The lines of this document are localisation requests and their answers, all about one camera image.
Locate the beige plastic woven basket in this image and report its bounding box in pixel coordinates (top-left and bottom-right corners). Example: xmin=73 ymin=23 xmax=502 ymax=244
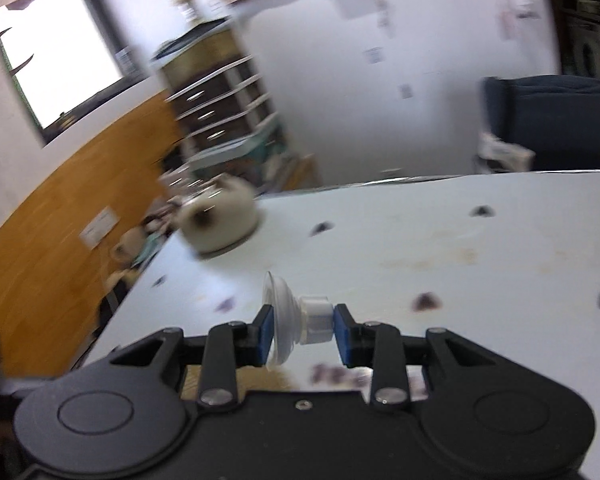
xmin=181 ymin=365 xmax=294 ymax=399

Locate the cream cat-shaped ceramic pot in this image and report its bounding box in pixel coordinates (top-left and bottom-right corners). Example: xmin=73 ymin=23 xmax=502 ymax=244
xmin=175 ymin=174 xmax=260 ymax=255

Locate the pile of floor clutter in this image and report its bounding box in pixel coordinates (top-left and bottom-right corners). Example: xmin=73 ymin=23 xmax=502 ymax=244
xmin=98 ymin=195 xmax=185 ymax=326

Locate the grey plastic drawer unit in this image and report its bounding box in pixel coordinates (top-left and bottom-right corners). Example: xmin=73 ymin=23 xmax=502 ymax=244
xmin=156 ymin=52 xmax=277 ymax=158

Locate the glass fish tank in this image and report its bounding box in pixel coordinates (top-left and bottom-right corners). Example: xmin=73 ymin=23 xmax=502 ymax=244
xmin=151 ymin=18 xmax=245 ymax=92

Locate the dark blue cushioned chair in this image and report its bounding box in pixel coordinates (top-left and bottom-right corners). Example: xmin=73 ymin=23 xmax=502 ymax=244
xmin=482 ymin=75 xmax=600 ymax=171

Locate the front-load washing machine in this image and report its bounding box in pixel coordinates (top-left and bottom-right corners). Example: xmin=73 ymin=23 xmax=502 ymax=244
xmin=562 ymin=12 xmax=600 ymax=79

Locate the white wall power socket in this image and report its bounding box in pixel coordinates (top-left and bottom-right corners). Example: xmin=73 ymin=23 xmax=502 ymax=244
xmin=80 ymin=206 xmax=119 ymax=250

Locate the window with dark frame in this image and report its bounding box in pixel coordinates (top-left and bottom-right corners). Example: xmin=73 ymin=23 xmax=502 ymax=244
xmin=0 ymin=0 xmax=145 ymax=144

